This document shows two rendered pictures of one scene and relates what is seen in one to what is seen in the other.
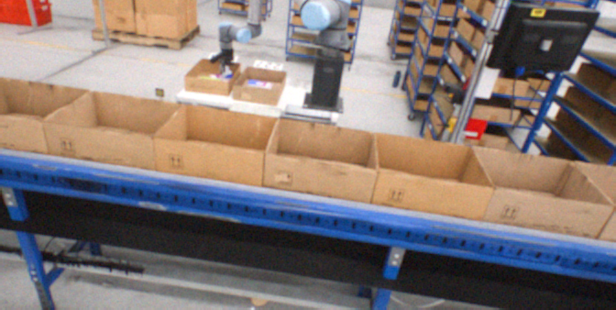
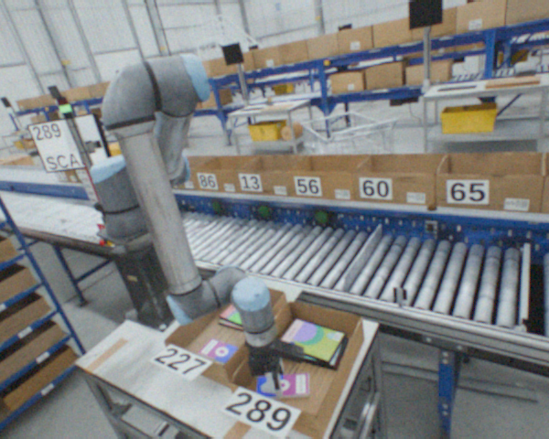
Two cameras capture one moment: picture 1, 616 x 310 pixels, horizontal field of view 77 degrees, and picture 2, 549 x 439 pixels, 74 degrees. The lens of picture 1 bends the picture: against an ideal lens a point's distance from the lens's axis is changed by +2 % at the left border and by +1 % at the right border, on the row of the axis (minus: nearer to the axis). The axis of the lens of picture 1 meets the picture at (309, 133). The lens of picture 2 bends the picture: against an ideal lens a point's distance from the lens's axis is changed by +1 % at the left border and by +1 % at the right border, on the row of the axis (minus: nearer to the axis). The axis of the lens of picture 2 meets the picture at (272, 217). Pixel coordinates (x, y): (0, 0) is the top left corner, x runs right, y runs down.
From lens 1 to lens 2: 329 cm
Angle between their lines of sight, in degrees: 117
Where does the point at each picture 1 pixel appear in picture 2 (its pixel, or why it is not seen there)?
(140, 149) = (380, 164)
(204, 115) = (338, 178)
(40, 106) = (496, 199)
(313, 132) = (267, 176)
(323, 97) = not seen: hidden behind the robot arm
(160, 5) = not seen: outside the picture
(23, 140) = (465, 170)
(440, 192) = (236, 161)
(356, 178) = (269, 160)
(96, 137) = (407, 159)
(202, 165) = (344, 167)
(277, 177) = not seen: hidden behind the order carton
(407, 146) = (219, 176)
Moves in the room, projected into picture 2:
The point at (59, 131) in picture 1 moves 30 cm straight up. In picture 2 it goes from (435, 159) to (435, 100)
